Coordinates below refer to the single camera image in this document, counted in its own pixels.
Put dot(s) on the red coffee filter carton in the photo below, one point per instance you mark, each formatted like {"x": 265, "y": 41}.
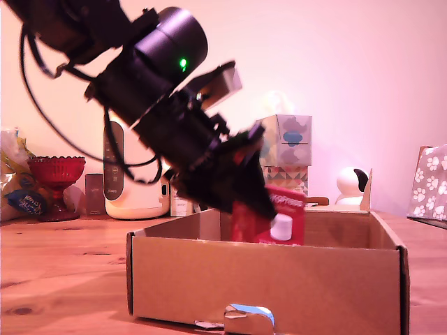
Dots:
{"x": 297, "y": 213}

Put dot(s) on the white printed carton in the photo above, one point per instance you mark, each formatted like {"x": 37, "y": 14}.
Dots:
{"x": 181, "y": 206}

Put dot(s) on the box with triangle pattern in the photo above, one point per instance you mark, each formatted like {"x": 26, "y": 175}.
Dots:
{"x": 290, "y": 181}

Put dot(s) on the cube tissue box cloud print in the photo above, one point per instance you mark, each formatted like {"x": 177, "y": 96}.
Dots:
{"x": 291, "y": 143}

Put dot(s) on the open cardboard box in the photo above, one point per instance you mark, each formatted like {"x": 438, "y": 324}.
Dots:
{"x": 265, "y": 279}

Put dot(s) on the small dark brown box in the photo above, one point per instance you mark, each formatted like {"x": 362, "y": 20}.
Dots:
{"x": 94, "y": 192}

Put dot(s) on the flat brown leather item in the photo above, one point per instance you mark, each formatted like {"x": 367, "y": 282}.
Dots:
{"x": 317, "y": 201}

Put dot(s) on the cream electric kettle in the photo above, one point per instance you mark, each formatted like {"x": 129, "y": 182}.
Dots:
{"x": 139, "y": 202}

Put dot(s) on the white tissue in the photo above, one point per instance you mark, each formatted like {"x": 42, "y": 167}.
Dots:
{"x": 279, "y": 103}

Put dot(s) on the red glass footed bowl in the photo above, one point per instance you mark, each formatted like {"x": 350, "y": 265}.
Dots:
{"x": 57, "y": 171}

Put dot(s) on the clear plastic snack bag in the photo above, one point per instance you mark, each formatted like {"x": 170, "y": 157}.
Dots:
{"x": 15, "y": 188}

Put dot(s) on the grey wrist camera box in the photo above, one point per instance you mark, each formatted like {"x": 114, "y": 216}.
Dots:
{"x": 223, "y": 83}

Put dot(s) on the small white round camera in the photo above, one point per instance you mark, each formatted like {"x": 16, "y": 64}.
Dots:
{"x": 349, "y": 185}

